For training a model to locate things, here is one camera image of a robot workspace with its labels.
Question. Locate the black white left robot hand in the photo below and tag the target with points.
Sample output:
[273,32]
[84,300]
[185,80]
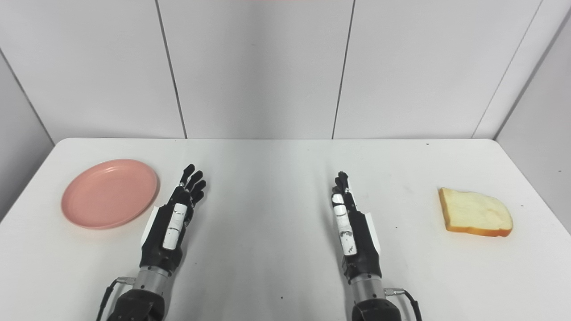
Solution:
[158,240]

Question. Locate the slice of white bread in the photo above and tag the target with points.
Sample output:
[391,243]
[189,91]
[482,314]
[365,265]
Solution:
[475,211]

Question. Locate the pink round plate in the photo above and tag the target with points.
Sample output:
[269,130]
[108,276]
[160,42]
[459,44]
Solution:
[109,194]

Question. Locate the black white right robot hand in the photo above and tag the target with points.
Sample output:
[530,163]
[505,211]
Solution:
[361,249]

